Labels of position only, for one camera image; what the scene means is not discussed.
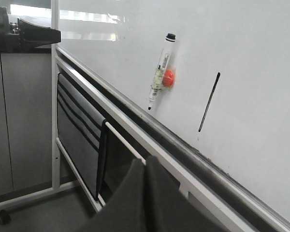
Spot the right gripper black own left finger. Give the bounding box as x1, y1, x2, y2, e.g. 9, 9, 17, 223
87, 159, 146, 232

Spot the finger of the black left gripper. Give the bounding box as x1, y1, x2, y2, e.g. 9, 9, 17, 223
17, 18, 61, 48

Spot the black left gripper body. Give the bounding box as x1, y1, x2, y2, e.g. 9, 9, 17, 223
0, 6, 22, 52

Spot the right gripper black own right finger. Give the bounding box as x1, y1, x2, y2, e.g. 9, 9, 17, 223
144, 156, 224, 232

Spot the red round magnet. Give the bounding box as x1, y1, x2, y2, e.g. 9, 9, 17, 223
162, 69, 176, 89

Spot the white whiteboard marker pen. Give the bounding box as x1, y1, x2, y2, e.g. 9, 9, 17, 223
148, 33, 176, 110

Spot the white whiteboard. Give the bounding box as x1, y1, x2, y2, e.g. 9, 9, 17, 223
58, 0, 290, 223

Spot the grey cabinet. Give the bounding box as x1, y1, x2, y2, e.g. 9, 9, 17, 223
0, 53, 51, 196

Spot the grey black fabric organizer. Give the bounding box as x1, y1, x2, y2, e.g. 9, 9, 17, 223
57, 73, 107, 200

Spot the black caster wheel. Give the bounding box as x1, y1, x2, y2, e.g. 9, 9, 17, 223
0, 210, 11, 225

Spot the black drawn marker line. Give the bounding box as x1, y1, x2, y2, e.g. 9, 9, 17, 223
198, 72, 221, 132

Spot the aluminium whiteboard tray rail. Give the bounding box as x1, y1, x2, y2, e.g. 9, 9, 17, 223
56, 48, 290, 232

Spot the white metal stand frame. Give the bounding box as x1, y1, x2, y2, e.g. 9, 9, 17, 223
0, 0, 257, 232

